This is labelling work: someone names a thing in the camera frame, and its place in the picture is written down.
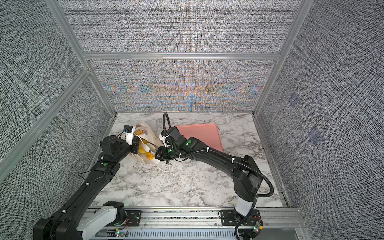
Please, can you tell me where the twisted yellow fake bread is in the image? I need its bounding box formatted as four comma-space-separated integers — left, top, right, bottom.
139, 144, 154, 160

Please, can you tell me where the white printed paper bag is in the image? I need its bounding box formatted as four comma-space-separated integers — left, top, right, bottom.
133, 122, 168, 173

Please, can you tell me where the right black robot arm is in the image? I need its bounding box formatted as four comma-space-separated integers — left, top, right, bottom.
155, 113, 274, 240

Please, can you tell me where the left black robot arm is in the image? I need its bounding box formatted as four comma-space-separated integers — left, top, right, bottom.
33, 135, 141, 240

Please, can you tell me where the pink plastic tray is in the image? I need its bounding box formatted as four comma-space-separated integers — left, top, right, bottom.
167, 124, 224, 153

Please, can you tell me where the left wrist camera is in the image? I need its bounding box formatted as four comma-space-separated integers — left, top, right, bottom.
123, 125, 136, 145

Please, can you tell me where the aluminium cage frame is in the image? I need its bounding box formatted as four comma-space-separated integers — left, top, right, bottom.
0, 0, 384, 211

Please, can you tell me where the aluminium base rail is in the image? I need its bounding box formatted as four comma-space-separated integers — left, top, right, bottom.
50, 206, 310, 240

